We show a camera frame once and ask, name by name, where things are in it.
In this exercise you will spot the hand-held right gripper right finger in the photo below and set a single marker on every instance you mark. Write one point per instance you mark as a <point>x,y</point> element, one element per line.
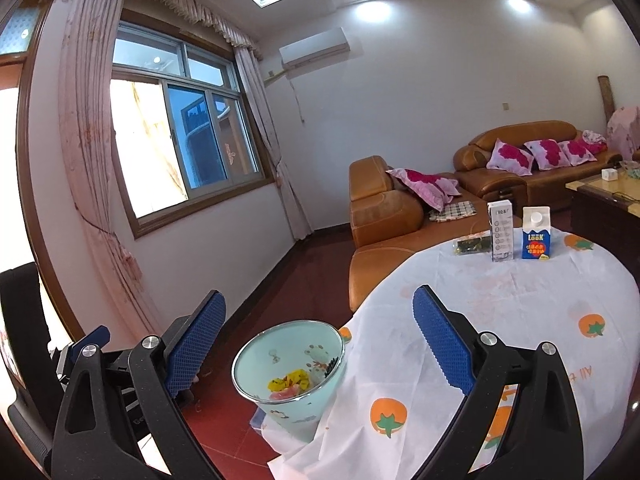
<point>442,337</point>

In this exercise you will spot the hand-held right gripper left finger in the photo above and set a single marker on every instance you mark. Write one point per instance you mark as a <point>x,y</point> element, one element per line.
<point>195,345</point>

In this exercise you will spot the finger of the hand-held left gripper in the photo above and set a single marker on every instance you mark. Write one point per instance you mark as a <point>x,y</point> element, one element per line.
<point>92,340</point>
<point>134,417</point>

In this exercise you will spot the mint green trash bin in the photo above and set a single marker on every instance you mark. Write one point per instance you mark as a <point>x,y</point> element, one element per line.
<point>280,350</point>

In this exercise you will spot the translucent red-printed plastic bag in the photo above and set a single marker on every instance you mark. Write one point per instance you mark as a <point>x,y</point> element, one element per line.
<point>283,395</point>

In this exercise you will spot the white orange-printed tablecloth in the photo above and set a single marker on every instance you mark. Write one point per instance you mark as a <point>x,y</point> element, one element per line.
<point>525,320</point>

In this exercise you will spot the dark green snack packet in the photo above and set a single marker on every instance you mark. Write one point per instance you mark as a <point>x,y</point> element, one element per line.
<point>472,246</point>

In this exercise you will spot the tall white carton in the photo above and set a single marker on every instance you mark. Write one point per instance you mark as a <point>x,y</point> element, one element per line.
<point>501,232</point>

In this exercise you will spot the checkered cloth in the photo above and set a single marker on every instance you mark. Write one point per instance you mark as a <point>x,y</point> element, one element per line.
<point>452,211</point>

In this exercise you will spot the blue white milk carton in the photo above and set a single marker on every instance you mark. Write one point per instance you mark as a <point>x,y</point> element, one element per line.
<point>536,240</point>

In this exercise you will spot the brown leather chaise sofa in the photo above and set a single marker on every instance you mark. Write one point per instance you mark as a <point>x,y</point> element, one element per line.
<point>380,215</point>

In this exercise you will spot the pink floral pillow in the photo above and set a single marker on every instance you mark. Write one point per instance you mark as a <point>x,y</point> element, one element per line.
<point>425,185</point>
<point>580,150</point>
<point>547,152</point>
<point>510,157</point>

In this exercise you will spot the brown leather long sofa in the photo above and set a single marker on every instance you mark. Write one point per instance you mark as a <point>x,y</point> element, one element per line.
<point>500,190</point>

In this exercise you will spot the long pink curtain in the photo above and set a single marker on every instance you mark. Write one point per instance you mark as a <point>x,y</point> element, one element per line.
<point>95,160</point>

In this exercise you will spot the wooden coffee table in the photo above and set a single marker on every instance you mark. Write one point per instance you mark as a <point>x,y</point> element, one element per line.
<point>605,210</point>

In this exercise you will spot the tied pink curtain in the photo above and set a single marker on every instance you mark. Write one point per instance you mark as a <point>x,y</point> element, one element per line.
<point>270,135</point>

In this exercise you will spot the small white box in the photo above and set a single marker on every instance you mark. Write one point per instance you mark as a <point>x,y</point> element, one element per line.
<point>609,174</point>

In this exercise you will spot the crumpled pink cloth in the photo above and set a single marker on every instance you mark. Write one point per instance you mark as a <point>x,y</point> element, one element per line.
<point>595,140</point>

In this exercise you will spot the pink cloth cover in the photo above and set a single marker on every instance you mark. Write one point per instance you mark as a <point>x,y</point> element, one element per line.
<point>625,130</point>

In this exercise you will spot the rolled bamboo mat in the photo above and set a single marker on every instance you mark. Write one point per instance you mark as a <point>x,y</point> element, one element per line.
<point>606,102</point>

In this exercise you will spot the white air conditioner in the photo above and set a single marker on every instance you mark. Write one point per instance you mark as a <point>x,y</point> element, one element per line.
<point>315,47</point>

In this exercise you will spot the frosted glass transom window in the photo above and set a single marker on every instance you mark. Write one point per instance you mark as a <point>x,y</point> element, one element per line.
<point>22,30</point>

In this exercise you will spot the pink curtain valance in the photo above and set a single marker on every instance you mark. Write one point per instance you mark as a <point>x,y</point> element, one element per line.
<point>190,20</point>

